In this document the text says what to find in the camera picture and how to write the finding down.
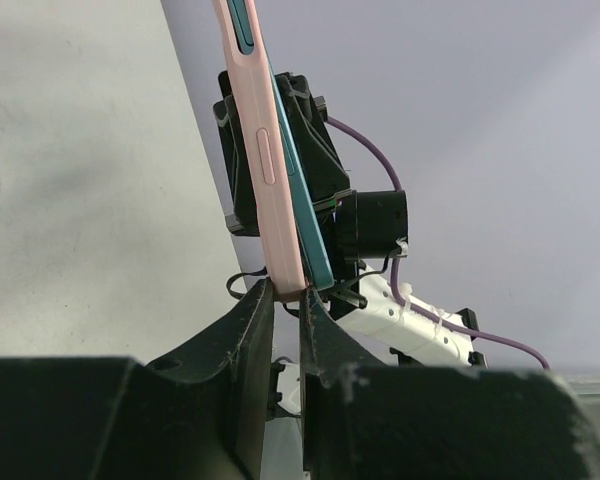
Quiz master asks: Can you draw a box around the pink phone case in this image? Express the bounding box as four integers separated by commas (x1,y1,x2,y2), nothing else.
213,1,307,301

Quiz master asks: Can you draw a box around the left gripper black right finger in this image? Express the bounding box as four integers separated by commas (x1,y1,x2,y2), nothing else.
299,290,600,479

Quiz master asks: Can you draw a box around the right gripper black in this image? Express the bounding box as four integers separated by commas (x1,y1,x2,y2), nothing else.
212,70,409,262

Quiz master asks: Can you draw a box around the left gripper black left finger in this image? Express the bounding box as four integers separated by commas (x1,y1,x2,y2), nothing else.
0,279,274,479

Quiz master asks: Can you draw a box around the teal phone black screen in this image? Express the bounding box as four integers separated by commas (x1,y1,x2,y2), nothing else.
228,1,334,290

